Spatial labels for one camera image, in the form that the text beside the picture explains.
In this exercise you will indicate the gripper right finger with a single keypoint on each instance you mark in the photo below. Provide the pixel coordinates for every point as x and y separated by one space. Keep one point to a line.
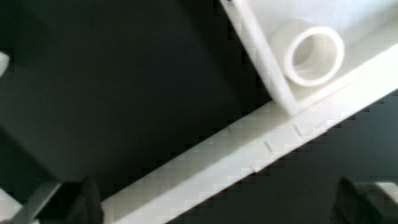
365 203

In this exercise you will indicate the white L-shaped obstacle wall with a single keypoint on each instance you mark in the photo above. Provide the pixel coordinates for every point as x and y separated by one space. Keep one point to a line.
244 148

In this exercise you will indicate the white table leg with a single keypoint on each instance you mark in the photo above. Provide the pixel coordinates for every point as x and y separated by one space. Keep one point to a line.
4 61

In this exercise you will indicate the white square tabletop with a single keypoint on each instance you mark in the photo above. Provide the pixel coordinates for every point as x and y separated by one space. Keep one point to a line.
312 38

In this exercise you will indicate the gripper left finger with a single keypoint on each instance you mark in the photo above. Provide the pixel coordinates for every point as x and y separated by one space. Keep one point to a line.
65 203

